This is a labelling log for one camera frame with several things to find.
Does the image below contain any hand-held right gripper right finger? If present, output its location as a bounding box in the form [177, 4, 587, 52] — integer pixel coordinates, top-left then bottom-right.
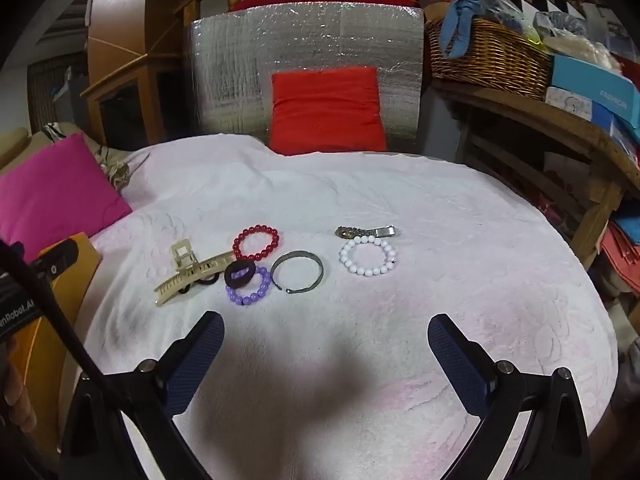
[427, 313, 593, 480]

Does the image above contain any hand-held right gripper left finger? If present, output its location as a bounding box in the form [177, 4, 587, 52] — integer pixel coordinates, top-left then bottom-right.
[60, 311, 226, 480]

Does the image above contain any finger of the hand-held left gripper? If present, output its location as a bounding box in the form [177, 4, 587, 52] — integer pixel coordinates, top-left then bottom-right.
[30, 239, 80, 277]

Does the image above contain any thin black hair tie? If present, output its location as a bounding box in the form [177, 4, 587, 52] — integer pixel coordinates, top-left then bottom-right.
[177, 272, 221, 297]

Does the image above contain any thick black hair tie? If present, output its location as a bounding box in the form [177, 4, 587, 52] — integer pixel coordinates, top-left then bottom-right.
[224, 260, 257, 288]

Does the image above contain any purple bead bracelet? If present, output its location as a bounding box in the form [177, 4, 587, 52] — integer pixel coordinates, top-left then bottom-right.
[226, 266, 272, 307]

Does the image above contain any beige hair claw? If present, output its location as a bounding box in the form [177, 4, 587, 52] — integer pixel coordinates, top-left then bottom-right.
[154, 241, 236, 307]

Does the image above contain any red bead bracelet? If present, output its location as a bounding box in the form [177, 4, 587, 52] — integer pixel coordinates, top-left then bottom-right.
[232, 225, 280, 262]

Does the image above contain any metal watch band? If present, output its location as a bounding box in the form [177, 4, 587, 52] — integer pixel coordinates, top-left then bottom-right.
[334, 225, 397, 239]

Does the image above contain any grey metal bangle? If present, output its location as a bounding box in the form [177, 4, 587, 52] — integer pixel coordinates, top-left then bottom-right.
[270, 250, 325, 295]

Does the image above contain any white bead bracelet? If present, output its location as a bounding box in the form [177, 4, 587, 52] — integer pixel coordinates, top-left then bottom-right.
[338, 236, 396, 277]

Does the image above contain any person's left hand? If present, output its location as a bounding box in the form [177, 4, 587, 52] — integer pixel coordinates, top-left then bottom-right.
[0, 345, 23, 411]

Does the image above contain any orange cushion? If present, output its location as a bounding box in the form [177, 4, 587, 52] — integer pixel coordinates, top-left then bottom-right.
[25, 232, 104, 461]

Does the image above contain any pink pillow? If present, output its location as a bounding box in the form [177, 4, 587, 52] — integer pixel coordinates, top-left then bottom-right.
[0, 135, 133, 261]

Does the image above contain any patterned crumpled cloth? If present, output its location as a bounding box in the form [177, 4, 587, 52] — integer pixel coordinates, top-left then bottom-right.
[95, 147, 151, 194]

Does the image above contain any dark wicker cabinet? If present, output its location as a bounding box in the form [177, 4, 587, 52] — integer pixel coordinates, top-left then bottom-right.
[27, 52, 89, 134]

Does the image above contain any stack of red folded cloths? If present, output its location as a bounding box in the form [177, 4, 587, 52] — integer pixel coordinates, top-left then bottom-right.
[597, 220, 640, 302]

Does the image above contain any white textured blanket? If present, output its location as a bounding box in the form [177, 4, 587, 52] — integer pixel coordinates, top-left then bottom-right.
[57, 132, 621, 480]

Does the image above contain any wooden shelf rack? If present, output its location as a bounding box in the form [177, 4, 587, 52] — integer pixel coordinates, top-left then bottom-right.
[430, 77, 640, 267]

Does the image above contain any wooden cabinet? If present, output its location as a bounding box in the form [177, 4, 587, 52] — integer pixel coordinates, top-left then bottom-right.
[80, 0, 201, 151]

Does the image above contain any red pillow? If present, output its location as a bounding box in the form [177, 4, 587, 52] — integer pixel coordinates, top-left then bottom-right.
[270, 66, 388, 156]

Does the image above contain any white printed box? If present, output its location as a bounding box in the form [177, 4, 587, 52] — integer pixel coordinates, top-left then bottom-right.
[545, 85, 640, 163]

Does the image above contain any wicker basket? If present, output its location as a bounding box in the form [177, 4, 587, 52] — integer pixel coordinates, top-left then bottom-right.
[425, 5, 553, 102]

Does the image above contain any teal cardboard box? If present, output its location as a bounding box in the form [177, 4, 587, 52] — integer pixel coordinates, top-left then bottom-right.
[550, 54, 640, 142]

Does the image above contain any silver foil insulation sheet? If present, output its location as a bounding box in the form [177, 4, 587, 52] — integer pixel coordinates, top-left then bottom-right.
[182, 2, 426, 153]

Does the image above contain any blue cloth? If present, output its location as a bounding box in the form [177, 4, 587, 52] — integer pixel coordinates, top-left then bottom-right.
[440, 0, 497, 59]

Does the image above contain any clear plastic bag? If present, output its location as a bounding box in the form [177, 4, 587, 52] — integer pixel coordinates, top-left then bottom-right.
[532, 10, 592, 42]

